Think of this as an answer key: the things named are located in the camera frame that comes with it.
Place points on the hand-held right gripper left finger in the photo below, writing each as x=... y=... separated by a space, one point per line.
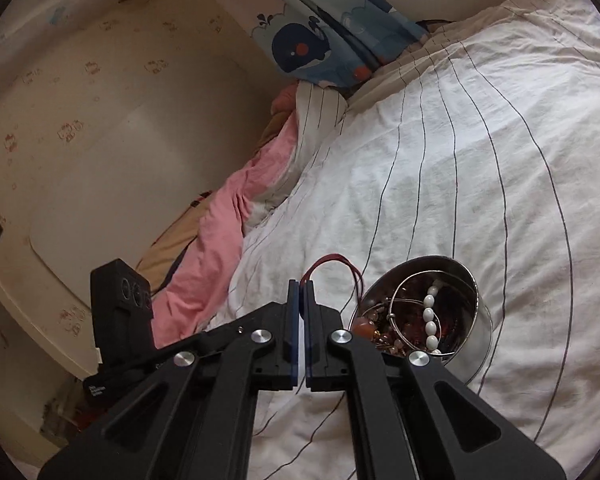
x=293 y=340

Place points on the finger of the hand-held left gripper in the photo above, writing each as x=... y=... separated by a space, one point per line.
x=245 y=317

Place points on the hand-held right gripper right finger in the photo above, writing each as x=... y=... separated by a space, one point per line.
x=308 y=360

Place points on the round steel tin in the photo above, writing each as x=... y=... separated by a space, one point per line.
x=482 y=340

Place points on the tan bed sheet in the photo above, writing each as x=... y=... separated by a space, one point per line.
x=175 y=245

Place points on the silver bangle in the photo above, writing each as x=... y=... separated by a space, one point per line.
x=391 y=305

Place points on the pink blanket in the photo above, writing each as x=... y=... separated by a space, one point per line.
x=220 y=220

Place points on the cream headboard panel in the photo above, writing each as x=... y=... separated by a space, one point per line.
x=105 y=200

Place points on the white striped duvet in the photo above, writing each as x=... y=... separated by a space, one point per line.
x=455 y=160

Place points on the whale print curtain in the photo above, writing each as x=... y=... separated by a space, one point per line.
x=300 y=45

